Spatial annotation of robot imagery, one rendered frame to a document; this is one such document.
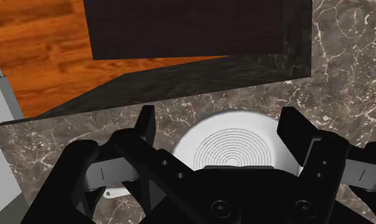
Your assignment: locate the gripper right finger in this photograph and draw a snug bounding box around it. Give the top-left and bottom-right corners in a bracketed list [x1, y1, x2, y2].
[277, 106, 376, 224]

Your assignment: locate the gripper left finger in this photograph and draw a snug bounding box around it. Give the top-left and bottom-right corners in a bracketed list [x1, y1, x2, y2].
[20, 104, 204, 224]

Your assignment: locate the white frying pan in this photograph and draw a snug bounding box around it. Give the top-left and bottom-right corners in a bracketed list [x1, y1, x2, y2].
[103, 109, 304, 199]

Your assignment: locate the dark robot stand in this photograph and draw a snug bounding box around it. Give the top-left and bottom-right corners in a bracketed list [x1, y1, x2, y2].
[83, 0, 285, 61]

